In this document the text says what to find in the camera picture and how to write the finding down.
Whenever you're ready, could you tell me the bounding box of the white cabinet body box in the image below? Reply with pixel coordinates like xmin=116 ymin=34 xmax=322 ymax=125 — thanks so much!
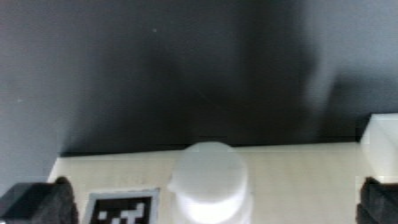
xmin=50 ymin=143 xmax=372 ymax=224

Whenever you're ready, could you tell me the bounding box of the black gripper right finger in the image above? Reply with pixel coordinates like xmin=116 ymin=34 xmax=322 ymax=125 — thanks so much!
xmin=356 ymin=177 xmax=398 ymax=224

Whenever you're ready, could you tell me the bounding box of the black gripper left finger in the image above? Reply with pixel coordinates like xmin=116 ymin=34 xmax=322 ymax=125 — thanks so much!
xmin=0 ymin=177 xmax=79 ymax=224

